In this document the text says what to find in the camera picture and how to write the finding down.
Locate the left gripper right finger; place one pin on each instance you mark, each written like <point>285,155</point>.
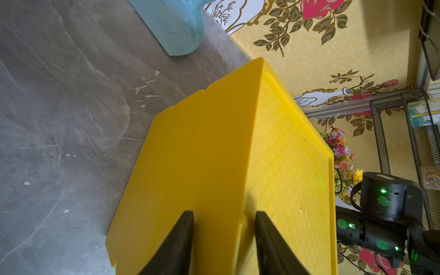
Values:
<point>274,255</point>

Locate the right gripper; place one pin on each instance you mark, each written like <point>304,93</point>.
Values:
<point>384,238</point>

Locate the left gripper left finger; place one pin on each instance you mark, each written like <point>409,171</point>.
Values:
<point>174,255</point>

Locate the yellow drawer cabinet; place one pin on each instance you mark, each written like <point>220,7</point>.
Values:
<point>238,147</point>

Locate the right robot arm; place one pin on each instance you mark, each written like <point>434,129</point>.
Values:
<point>386,221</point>

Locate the flowers in white fence pot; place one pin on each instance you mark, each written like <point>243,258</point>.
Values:
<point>346,177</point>

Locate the blue plastic dustpan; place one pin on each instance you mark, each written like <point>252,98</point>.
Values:
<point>178,25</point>

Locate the black wire mesh basket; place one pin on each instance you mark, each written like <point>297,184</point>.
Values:
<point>403,149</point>

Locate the dark grey wall shelf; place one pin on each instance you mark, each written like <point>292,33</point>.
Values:
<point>429,35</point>

